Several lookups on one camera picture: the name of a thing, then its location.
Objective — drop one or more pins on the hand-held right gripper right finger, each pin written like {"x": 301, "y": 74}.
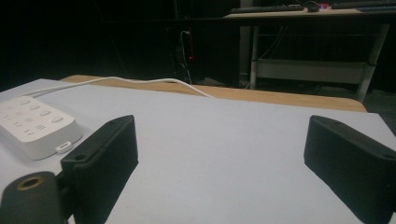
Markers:
{"x": 351, "y": 161}

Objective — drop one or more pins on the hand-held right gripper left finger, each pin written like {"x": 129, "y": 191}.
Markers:
{"x": 102, "y": 161}

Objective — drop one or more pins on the white power strip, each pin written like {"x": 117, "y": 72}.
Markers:
{"x": 34, "y": 127}

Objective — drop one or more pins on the wooden desk with metal legs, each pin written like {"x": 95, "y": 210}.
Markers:
{"x": 311, "y": 68}

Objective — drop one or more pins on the white table mat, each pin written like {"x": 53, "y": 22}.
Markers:
{"x": 218, "y": 149}

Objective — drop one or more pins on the black computer mouse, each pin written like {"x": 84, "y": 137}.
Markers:
{"x": 312, "y": 7}

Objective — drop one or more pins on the black keyboard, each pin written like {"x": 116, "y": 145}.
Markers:
{"x": 264, "y": 8}

